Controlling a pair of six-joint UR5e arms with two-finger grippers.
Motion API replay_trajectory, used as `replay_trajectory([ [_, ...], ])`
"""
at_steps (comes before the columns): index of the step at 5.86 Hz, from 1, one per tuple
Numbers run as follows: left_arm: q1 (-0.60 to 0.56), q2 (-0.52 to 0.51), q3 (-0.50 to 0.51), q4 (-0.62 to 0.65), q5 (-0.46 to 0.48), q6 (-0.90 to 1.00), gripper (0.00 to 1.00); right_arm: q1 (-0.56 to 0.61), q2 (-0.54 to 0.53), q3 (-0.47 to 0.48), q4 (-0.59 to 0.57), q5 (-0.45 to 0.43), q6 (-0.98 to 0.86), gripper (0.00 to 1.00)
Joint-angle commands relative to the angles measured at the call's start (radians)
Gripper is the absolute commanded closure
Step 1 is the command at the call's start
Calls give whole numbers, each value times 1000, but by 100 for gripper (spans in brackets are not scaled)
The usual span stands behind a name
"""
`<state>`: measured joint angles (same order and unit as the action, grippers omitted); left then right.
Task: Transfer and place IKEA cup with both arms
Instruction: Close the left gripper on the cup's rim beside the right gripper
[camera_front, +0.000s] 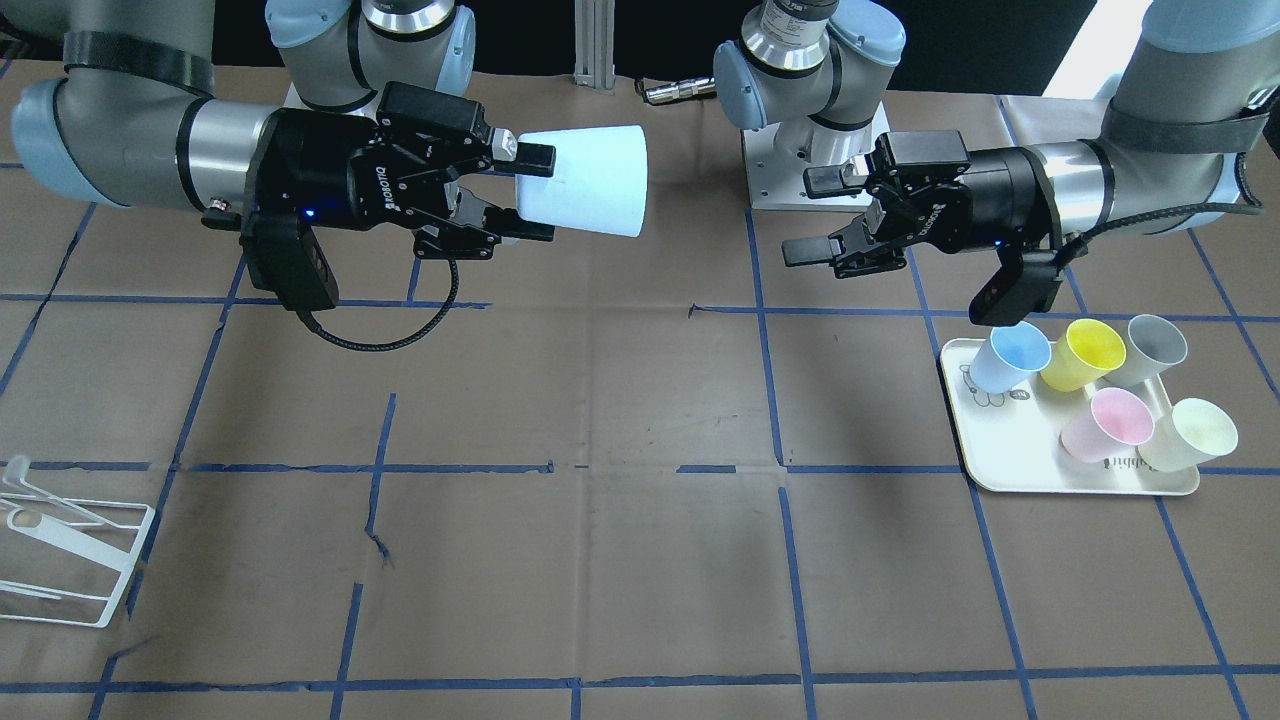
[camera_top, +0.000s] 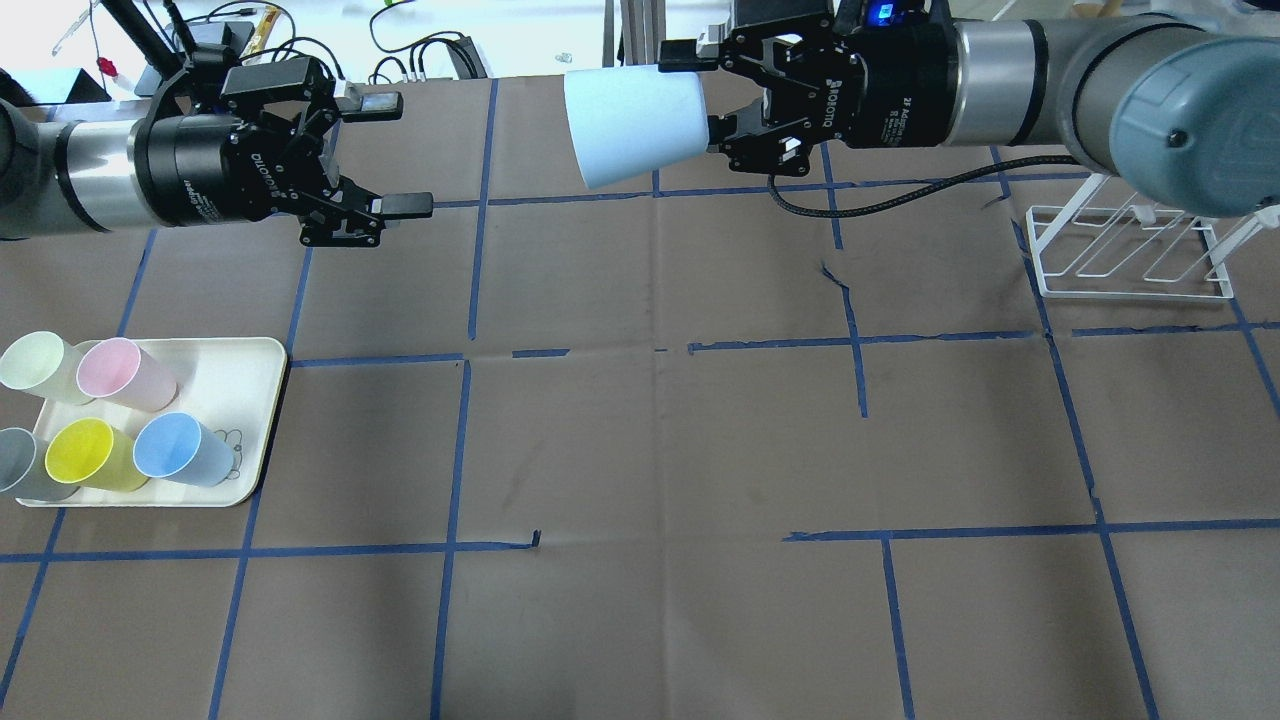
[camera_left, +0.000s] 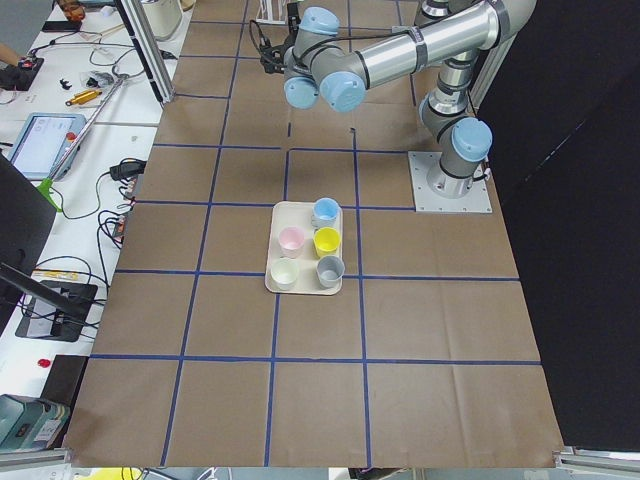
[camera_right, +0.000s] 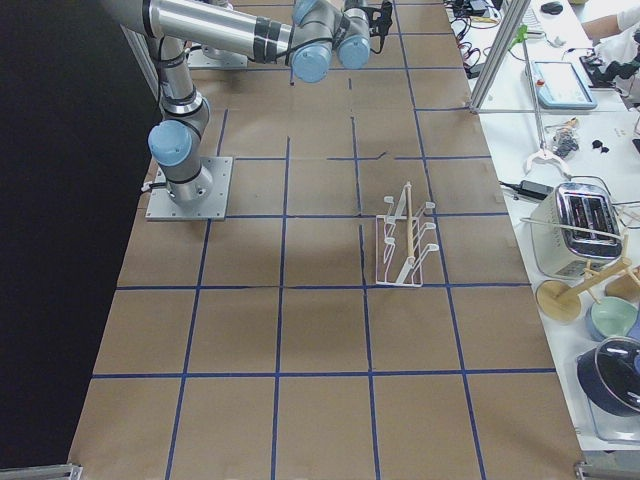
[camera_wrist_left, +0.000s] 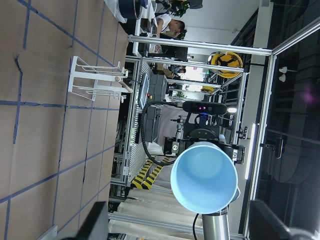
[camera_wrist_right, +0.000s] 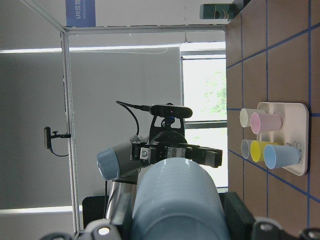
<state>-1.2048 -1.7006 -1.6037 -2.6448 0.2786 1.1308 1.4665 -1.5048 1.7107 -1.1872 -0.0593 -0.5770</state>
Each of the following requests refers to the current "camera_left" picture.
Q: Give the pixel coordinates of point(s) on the yellow cup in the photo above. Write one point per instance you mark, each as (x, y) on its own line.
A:
(326, 241)

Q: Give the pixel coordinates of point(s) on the cream rectangular tray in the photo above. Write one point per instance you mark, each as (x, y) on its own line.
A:
(296, 214)

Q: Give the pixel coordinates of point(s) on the pink cup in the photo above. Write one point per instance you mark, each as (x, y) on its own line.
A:
(291, 241)

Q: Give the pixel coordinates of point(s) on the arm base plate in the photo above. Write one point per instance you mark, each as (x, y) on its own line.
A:
(436, 192)

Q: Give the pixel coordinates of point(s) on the tablet teach pendant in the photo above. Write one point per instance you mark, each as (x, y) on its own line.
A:
(42, 141)

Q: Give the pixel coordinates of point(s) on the grey cup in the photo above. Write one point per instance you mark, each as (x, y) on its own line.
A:
(330, 270)

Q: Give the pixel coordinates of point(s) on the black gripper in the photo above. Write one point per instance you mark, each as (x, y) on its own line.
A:
(276, 55)

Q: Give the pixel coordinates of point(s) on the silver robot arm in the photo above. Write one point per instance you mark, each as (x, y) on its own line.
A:
(450, 34)

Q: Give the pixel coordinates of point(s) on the black monitor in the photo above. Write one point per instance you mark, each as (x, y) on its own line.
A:
(26, 220)

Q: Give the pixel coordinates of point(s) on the aluminium frame post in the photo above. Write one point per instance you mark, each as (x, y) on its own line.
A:
(139, 30)

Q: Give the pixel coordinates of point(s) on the pale green cup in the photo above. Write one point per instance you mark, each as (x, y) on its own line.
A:
(284, 273)

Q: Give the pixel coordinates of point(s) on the light blue cup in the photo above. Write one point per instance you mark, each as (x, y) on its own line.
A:
(324, 213)

